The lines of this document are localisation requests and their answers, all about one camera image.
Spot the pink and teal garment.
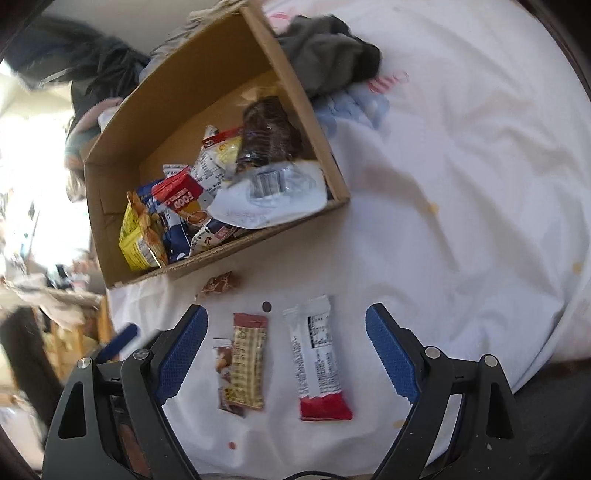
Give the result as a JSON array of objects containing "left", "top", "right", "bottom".
[{"left": 62, "top": 97, "right": 123, "bottom": 167}]

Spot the white red yellow snack packet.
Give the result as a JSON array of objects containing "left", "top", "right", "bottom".
[{"left": 191, "top": 124, "right": 245, "bottom": 195}]

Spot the pile of light clothes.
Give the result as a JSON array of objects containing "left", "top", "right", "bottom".
[{"left": 0, "top": 272, "right": 102, "bottom": 328}]

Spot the white printed bed sheet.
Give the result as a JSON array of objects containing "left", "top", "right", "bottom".
[{"left": 106, "top": 0, "right": 591, "bottom": 476}]

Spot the dark grey cloth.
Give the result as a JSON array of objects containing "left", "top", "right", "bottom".
[{"left": 276, "top": 14, "right": 383, "bottom": 100}]

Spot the white snack packet red label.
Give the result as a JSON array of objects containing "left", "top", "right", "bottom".
[{"left": 189, "top": 222, "right": 252, "bottom": 257}]

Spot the white plastic snack bag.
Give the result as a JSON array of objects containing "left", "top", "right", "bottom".
[{"left": 208, "top": 159, "right": 329, "bottom": 229}]

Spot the silver and blue snack bag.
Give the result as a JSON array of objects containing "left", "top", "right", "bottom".
[{"left": 134, "top": 180, "right": 195, "bottom": 265}]

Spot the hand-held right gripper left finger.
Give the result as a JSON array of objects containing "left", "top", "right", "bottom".
[{"left": 41, "top": 304, "right": 209, "bottom": 480}]

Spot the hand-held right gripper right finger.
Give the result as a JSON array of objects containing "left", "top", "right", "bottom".
[{"left": 365, "top": 303, "right": 532, "bottom": 480}]

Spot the brown nut snack packet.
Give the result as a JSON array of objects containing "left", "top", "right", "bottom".
[{"left": 212, "top": 338, "right": 247, "bottom": 418}]

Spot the cream patterned blanket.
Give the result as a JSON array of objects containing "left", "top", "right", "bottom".
[{"left": 187, "top": 0, "right": 252, "bottom": 21}]

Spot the white and red snack bar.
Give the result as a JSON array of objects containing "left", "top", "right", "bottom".
[{"left": 283, "top": 294, "right": 354, "bottom": 422}]

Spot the checkered beige snack packet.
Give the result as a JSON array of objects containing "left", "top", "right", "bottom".
[{"left": 229, "top": 312, "right": 269, "bottom": 411}]

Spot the dark brown snack packet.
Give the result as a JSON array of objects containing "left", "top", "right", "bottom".
[{"left": 238, "top": 96, "right": 303, "bottom": 169}]

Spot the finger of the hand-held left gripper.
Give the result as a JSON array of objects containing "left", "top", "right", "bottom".
[{"left": 95, "top": 323, "right": 139, "bottom": 365}]

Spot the brown cardboard box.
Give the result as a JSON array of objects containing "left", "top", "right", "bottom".
[{"left": 83, "top": 0, "right": 352, "bottom": 289}]

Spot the small brown candy packet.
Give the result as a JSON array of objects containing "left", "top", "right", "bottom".
[{"left": 198, "top": 272, "right": 242, "bottom": 296}]

